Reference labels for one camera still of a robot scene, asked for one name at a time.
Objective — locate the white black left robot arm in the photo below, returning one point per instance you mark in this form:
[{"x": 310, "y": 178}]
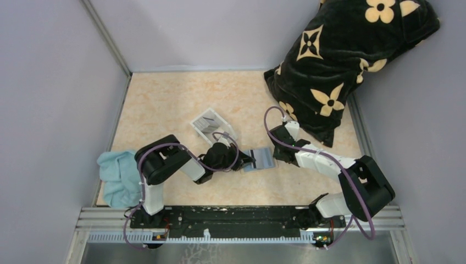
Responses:
[{"x": 159, "y": 160}]

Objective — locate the aluminium frame rail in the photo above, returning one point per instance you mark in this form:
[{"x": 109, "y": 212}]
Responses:
[{"x": 112, "y": 225}]

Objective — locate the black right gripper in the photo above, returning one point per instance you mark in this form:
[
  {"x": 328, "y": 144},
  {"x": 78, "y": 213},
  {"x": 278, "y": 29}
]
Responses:
[{"x": 276, "y": 154}]

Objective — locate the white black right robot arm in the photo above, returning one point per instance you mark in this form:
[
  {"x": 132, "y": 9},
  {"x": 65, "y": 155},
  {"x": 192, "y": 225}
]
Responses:
[{"x": 365, "y": 189}]

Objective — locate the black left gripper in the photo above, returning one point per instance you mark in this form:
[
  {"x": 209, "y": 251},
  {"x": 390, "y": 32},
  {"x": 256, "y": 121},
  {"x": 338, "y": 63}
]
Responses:
[{"x": 243, "y": 158}]

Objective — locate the white plastic card box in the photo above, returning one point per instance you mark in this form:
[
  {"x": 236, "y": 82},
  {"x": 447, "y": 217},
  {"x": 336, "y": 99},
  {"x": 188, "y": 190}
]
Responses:
[{"x": 218, "y": 135}]

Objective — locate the light blue cloth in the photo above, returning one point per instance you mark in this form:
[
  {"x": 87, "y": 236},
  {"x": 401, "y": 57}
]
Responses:
[{"x": 118, "y": 171}]

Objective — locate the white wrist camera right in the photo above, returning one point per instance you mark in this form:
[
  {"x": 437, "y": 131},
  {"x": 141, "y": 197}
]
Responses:
[{"x": 292, "y": 128}]

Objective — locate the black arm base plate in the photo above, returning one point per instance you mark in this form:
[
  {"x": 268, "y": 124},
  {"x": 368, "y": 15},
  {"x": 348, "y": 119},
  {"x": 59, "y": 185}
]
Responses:
[{"x": 301, "y": 217}]

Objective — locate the thin credit card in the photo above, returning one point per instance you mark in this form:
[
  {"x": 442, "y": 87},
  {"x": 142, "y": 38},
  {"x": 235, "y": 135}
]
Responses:
[{"x": 260, "y": 158}]

